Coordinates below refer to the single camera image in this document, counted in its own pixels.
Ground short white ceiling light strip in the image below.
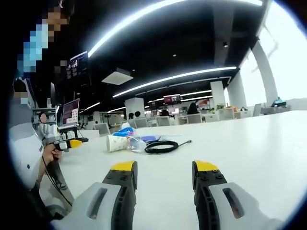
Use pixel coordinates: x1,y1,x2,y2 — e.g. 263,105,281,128
78,102,101,114
179,89,213,97

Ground clear plastic bottle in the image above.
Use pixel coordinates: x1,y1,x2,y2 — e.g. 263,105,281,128
125,136,147,153

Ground white pillar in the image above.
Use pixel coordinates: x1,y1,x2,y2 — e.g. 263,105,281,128
251,40,279,109
124,97,146,121
210,80,226,114
226,71,248,110

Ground long white ceiling light strip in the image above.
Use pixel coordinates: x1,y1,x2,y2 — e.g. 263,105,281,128
87,0,264,58
112,66,237,98

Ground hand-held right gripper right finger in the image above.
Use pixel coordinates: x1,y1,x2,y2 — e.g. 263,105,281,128
191,160,285,230

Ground hanging dark display screen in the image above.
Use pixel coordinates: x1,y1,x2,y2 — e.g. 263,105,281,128
66,50,90,82

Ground white table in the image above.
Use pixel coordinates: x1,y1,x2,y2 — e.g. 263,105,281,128
38,110,302,230

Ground square ceiling air conditioner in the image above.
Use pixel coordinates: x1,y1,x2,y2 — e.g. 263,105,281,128
101,67,134,86

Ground person's left hand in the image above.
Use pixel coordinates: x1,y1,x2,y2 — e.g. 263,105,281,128
43,144,63,170

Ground person's dark trousers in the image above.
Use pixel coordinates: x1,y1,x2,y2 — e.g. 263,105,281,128
24,186,67,225

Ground grey metal shelf rack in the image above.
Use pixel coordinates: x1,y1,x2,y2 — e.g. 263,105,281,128
32,106,61,128

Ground pink wall display screen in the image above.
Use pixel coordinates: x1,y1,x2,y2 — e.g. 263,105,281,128
163,94,181,105

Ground blue snack packet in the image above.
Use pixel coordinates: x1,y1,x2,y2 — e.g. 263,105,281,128
112,126,138,139

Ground patterned white paper cup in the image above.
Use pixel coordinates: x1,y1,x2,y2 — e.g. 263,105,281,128
106,134,128,153

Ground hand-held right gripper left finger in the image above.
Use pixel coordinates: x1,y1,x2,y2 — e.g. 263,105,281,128
50,161,139,230

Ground teal bag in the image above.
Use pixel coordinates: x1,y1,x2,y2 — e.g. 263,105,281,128
272,96,288,108

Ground black laptop stand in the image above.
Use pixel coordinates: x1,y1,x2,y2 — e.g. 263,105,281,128
58,126,83,140

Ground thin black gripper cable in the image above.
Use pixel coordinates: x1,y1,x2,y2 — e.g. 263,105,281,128
41,155,73,207

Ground person's white shirt torso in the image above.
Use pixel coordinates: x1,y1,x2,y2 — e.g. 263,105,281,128
8,78,45,191

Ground row of white office chairs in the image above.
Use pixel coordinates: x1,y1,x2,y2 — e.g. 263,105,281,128
85,106,264,137

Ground open laptop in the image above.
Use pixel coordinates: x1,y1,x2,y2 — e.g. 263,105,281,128
61,98,81,128

